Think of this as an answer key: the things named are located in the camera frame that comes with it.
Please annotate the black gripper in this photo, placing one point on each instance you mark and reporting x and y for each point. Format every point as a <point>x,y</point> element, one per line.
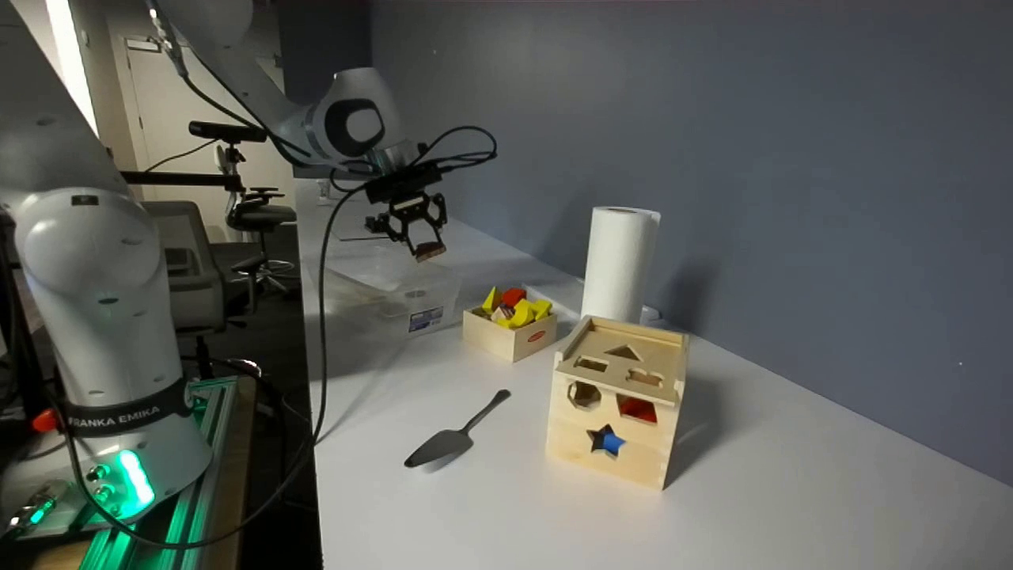
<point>403,192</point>

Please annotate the brown toy food piece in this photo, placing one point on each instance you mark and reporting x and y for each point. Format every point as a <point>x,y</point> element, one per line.
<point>428,250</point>

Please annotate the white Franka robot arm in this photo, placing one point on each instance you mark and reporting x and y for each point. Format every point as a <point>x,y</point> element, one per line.
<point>96,273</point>

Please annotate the clear plastic bin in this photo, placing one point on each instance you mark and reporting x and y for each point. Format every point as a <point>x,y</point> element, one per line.
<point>392,285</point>

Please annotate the small yellow wooden block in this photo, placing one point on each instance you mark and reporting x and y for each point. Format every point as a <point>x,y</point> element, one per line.
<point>490,303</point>

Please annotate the large yellow wooden block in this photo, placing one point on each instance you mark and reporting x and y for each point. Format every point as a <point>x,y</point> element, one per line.
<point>531,312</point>

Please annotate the small box of colourful blocks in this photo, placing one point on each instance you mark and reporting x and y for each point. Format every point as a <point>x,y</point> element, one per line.
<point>508,336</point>

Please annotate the white paper towel roll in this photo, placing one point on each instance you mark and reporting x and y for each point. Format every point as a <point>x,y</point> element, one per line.
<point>619,265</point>

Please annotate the grey metal scoop spoon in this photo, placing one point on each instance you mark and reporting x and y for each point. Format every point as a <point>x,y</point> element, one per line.
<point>444,444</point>

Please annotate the grey box device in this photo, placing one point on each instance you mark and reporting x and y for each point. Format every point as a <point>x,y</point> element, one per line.
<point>191,270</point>

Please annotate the wooden shape sorter cube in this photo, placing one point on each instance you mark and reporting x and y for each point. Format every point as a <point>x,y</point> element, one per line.
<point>623,399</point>

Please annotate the black camera on stand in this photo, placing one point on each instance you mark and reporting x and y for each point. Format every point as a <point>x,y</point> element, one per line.
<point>227,131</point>

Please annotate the robot base mount green light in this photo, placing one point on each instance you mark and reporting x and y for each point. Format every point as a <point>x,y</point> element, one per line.
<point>202,462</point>

